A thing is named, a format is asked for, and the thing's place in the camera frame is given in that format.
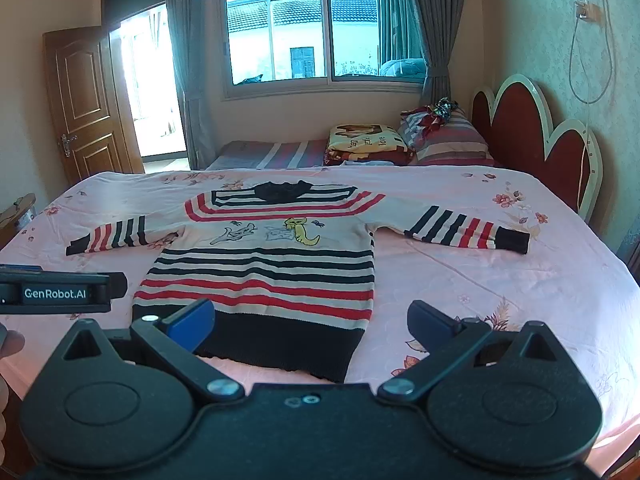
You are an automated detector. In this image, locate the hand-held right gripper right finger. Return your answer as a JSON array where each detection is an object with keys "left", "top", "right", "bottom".
[{"left": 377, "top": 300, "right": 568, "bottom": 403}]

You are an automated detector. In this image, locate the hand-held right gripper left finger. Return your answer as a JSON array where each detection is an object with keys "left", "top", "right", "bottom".
[{"left": 62, "top": 298, "right": 246, "bottom": 403}]

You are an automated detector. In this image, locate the striped knit sweater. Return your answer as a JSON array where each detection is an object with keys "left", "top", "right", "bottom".
[{"left": 65, "top": 180, "right": 531, "bottom": 383}]

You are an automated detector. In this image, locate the person's left hand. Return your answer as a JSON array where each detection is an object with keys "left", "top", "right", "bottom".
[{"left": 0, "top": 324, "right": 26, "bottom": 461}]

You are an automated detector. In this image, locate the wooden furniture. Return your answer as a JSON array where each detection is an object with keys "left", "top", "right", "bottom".
[{"left": 0, "top": 192, "right": 37, "bottom": 251}]

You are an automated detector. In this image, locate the pink floral bedsheet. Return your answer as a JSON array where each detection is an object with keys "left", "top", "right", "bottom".
[{"left": 0, "top": 166, "right": 640, "bottom": 461}]

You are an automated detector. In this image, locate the brown wooden door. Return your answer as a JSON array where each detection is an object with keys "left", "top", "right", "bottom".
[{"left": 42, "top": 26, "right": 133, "bottom": 183}]

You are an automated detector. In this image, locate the striped pillow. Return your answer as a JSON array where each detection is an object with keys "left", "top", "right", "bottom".
[{"left": 397, "top": 107, "right": 498, "bottom": 167}]

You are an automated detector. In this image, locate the purple striped bed sheet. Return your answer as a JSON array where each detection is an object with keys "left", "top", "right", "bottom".
[{"left": 205, "top": 139, "right": 328, "bottom": 171}]

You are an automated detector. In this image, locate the folded yellow red blanket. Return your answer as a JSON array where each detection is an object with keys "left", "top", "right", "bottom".
[{"left": 324, "top": 124, "right": 416, "bottom": 166}]

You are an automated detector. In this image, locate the red and white headboard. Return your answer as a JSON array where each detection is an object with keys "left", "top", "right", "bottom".
[{"left": 470, "top": 74, "right": 603, "bottom": 223}]

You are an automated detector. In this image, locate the grey curtain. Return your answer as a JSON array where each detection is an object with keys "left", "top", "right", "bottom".
[
  {"left": 162, "top": 0, "right": 221, "bottom": 171},
  {"left": 377, "top": 0, "right": 468, "bottom": 106}
]

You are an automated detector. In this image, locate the sliding glass window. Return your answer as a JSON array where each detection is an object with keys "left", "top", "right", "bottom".
[{"left": 215, "top": 0, "right": 436, "bottom": 101}]

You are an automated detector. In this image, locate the white hanging cable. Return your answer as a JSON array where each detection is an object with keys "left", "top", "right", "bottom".
[{"left": 567, "top": 0, "right": 616, "bottom": 211}]

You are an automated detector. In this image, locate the wall socket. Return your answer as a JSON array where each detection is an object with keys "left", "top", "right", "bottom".
[{"left": 575, "top": 0, "right": 603, "bottom": 23}]

